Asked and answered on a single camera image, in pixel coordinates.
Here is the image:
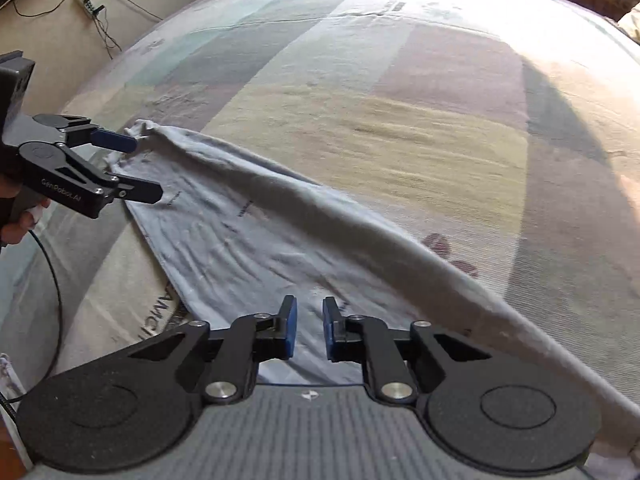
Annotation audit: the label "bed with patchwork sheet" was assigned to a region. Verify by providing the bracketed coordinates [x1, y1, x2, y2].
[0, 0, 640, 480]

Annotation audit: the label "person's left hand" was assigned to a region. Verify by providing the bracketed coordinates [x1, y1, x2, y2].
[0, 198, 51, 248]

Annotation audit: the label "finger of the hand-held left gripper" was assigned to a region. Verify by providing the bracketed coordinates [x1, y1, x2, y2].
[34, 114, 138, 154]
[100, 174, 165, 207]

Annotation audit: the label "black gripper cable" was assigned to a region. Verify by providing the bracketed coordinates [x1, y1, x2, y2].
[0, 229, 63, 466]

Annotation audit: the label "grey pants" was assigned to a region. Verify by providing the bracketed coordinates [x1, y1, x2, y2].
[107, 119, 640, 461]

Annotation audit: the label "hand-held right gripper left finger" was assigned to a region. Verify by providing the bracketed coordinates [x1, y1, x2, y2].
[129, 295, 299, 406]

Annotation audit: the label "power strip with cables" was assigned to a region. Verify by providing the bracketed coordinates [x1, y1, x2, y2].
[10, 0, 166, 61]

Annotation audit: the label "large cream pillow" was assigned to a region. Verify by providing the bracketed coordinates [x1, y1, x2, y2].
[617, 2, 640, 43]

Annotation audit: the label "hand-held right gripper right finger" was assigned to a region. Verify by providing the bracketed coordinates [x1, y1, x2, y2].
[322, 296, 493, 404]

